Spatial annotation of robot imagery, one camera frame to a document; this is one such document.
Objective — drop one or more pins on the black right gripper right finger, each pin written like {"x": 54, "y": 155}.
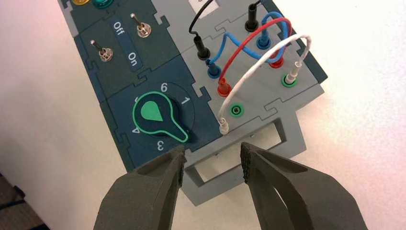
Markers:
{"x": 295, "y": 200}

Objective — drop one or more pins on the green rotary knob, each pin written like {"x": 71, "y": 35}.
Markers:
{"x": 155, "y": 114}

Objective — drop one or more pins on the white display screen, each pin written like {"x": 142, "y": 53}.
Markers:
{"x": 211, "y": 11}

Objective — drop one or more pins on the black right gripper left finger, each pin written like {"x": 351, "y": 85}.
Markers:
{"x": 142, "y": 196}

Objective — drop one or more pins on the green banana socket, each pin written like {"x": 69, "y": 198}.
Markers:
{"x": 284, "y": 83}
{"x": 236, "y": 110}

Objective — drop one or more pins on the silver toggle switch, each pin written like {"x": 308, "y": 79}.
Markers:
{"x": 105, "y": 54}
{"x": 143, "y": 30}

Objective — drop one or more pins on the green push button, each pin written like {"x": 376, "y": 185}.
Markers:
{"x": 102, "y": 3}

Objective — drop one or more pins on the grey and teal task box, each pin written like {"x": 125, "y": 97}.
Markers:
{"x": 253, "y": 95}

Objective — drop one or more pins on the yellow push button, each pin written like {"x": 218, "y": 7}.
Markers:
{"x": 81, "y": 2}

